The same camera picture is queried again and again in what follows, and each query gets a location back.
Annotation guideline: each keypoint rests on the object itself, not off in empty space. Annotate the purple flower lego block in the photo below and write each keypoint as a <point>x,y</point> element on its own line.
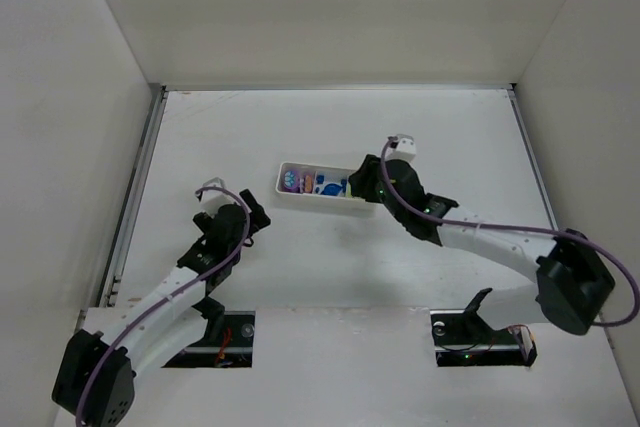
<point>293,181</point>

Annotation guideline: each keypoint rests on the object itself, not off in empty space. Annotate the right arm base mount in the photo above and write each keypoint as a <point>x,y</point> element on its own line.
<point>462,338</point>

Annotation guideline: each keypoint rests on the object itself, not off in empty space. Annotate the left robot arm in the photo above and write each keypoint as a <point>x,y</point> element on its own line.
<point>100,371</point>

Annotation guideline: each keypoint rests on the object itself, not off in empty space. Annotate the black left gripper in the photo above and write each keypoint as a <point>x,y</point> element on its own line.
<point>255,209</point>

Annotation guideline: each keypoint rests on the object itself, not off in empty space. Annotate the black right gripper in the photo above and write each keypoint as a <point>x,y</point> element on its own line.
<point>364,181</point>

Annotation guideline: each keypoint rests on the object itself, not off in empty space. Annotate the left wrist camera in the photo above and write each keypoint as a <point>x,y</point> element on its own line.
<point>211,196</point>

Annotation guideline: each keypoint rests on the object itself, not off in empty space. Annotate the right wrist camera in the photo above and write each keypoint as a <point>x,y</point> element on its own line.
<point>402,147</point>

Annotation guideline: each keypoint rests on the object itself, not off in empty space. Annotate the blue lego cluster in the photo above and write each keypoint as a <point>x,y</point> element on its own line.
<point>333,190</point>

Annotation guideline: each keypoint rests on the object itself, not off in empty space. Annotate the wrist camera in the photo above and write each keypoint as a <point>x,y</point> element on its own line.
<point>211,196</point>
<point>402,147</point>

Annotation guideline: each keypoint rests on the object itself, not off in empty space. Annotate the white three-compartment tray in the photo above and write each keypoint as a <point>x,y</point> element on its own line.
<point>316,201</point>

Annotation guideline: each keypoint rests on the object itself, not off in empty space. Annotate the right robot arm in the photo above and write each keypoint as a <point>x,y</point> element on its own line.
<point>572,282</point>

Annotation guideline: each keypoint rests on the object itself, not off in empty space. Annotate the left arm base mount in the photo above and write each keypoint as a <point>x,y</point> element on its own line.
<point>227,342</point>

